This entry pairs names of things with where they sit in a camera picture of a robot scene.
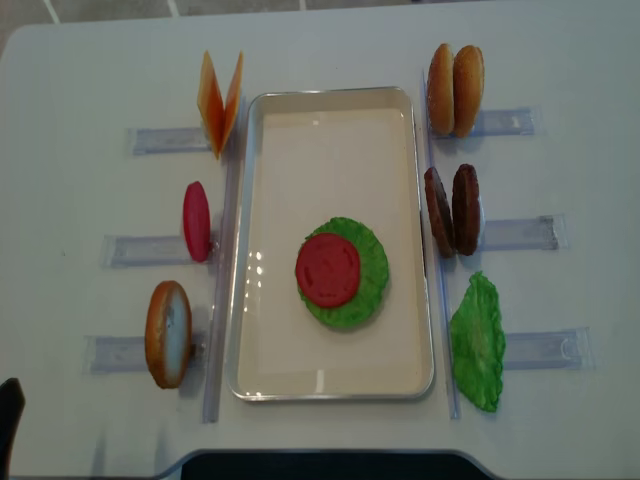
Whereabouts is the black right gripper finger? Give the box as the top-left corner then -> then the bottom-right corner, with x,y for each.
0,378 -> 25,478

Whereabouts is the clear bun holder rail right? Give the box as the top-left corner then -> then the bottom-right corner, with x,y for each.
431,105 -> 544,139

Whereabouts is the red tomato slice on tray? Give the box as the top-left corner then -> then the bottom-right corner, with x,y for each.
295,233 -> 361,308

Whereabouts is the right orange cheese slice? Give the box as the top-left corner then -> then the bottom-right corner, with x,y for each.
220,51 -> 244,152

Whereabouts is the brown meat patty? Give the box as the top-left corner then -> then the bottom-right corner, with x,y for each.
452,164 -> 481,256
424,167 -> 455,258

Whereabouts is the green lettuce leaf on tray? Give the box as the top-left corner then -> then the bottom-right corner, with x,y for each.
298,217 -> 390,330

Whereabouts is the clear bun holder rail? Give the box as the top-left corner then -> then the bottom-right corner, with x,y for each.
82,330 -> 207,375
431,105 -> 544,139

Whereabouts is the left orange cheese slice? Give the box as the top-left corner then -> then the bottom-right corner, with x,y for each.
197,51 -> 225,159

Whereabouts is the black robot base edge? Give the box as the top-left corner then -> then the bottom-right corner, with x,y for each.
181,452 -> 489,479

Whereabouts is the long clear strip left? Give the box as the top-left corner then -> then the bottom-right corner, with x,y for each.
202,95 -> 247,424

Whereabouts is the standing bun half left side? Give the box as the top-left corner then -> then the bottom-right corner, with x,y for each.
144,280 -> 192,389

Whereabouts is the long clear strip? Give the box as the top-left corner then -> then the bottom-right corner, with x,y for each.
421,69 -> 460,420
202,95 -> 247,424

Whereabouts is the right golden bun half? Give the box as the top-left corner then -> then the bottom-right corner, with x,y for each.
453,45 -> 485,138

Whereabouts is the clear tomato holder rail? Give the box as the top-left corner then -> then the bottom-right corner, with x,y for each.
101,235 -> 192,268

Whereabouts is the left sesame bun top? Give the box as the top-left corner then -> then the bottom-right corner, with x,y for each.
427,43 -> 455,135

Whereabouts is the clear cheese holder rail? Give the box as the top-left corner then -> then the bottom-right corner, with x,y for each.
125,127 -> 211,156

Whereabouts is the clear patty holder rail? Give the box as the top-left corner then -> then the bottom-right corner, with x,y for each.
478,215 -> 569,251

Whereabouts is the clear lettuce holder rail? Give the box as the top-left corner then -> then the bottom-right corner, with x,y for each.
504,328 -> 595,371

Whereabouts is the clear bun holder rail left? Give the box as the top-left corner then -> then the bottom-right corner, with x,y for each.
82,330 -> 207,375

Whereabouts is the standing green lettuce leaf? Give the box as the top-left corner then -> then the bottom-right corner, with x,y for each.
450,271 -> 506,413

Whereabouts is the orange cheese slice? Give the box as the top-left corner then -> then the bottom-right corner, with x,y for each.
220,51 -> 244,152
197,51 -> 225,159

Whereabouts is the long clear strip right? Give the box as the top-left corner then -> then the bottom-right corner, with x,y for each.
421,69 -> 460,420

